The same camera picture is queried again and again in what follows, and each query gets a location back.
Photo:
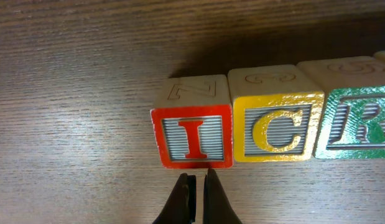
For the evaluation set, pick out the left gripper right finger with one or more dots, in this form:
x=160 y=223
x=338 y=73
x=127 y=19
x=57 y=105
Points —
x=216 y=206

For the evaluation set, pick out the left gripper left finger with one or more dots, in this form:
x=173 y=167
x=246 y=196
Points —
x=180 y=207

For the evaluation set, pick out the red I block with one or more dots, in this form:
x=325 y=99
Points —
x=192 y=123

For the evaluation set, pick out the yellow C block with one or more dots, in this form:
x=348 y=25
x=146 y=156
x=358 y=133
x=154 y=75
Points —
x=276 y=112

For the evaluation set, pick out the green R block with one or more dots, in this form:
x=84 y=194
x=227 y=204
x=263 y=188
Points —
x=353 y=120

